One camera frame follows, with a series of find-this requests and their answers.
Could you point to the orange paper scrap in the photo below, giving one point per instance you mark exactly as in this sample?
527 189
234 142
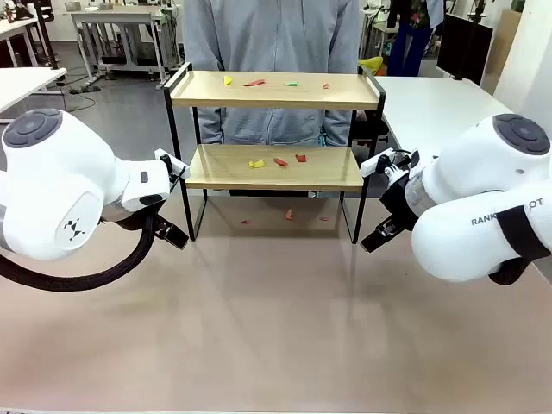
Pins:
289 215

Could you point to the long red paper scrap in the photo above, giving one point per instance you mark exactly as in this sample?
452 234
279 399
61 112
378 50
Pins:
254 83

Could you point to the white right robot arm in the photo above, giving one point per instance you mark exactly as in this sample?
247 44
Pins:
474 172

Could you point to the green paper scrap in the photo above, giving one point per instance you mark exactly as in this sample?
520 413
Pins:
291 83

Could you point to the background person blue trousers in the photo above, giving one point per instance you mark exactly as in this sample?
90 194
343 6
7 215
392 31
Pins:
407 47

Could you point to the yellow paper scrap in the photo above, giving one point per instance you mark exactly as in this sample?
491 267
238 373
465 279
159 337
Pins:
227 80
257 164

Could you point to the white background table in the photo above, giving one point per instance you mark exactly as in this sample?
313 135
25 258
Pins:
17 28

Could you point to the white side table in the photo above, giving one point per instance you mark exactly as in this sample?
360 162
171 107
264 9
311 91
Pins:
26 84

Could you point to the floor power strip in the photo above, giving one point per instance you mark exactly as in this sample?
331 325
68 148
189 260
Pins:
86 88

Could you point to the black stand pole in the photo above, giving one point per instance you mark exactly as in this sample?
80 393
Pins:
45 34

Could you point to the brown cardboard board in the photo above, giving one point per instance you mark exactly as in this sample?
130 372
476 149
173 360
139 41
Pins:
506 47

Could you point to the black monitor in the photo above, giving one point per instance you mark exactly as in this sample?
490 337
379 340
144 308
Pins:
463 47

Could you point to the black office chair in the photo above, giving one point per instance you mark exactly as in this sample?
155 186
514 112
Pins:
373 129

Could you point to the person left forearm grey sleeve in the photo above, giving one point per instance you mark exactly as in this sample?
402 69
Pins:
340 129

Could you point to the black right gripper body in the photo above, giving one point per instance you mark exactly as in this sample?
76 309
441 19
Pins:
401 200

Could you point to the person torso grey hoodie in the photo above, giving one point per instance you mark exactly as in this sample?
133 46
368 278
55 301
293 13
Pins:
271 39

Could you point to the grey background workbench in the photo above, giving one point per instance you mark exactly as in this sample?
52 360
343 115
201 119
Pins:
116 17

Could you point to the large white desk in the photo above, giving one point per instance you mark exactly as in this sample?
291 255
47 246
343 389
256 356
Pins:
431 108

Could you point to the yellow-green object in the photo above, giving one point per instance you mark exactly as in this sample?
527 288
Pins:
371 64

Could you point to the two-tier wood shelf black frame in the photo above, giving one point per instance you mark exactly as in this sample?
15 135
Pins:
276 97

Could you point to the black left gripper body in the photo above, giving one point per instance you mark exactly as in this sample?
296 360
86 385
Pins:
161 224

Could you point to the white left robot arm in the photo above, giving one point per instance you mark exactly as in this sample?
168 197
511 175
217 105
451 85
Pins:
52 181

